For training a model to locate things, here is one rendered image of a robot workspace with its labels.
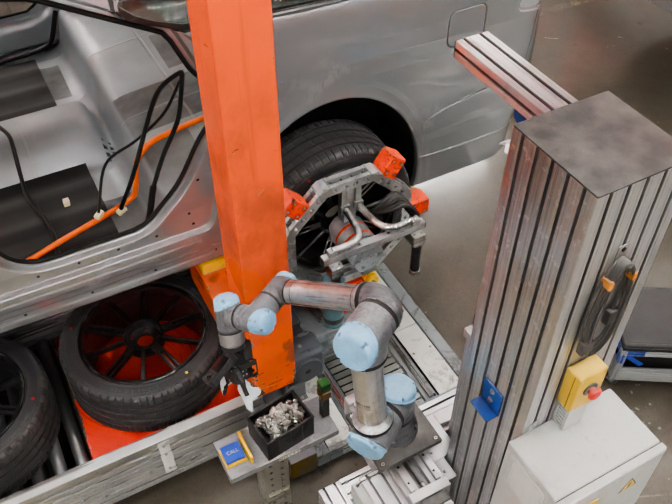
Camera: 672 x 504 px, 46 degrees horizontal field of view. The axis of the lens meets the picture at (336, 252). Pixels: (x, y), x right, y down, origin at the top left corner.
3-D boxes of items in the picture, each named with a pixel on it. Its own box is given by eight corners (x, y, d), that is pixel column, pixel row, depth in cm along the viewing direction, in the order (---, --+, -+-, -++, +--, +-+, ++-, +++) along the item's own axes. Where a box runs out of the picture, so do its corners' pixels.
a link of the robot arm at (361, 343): (405, 432, 232) (398, 306, 195) (381, 472, 223) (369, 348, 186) (370, 417, 237) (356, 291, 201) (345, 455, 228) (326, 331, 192)
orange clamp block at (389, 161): (383, 168, 298) (396, 149, 294) (394, 180, 293) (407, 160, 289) (370, 164, 293) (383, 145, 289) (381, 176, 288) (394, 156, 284)
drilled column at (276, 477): (281, 482, 321) (275, 427, 291) (292, 502, 315) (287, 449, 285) (259, 493, 318) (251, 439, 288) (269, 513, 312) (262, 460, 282)
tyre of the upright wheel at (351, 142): (358, 239, 358) (401, 113, 318) (384, 272, 343) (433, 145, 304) (225, 257, 323) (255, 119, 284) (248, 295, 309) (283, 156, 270)
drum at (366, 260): (357, 230, 313) (358, 204, 303) (384, 265, 300) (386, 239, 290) (326, 242, 308) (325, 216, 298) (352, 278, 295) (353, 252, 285)
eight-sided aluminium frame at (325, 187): (398, 249, 334) (406, 148, 295) (406, 259, 330) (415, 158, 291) (282, 294, 316) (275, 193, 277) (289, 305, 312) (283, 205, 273)
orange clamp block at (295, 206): (301, 194, 285) (284, 186, 278) (310, 207, 280) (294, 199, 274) (289, 208, 287) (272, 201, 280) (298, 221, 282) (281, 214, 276)
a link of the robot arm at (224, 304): (227, 303, 220) (205, 299, 225) (233, 338, 224) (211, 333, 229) (246, 293, 226) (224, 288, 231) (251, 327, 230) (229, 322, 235)
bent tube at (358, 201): (393, 193, 299) (394, 172, 291) (420, 224, 287) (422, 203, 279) (352, 208, 293) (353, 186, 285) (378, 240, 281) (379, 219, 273)
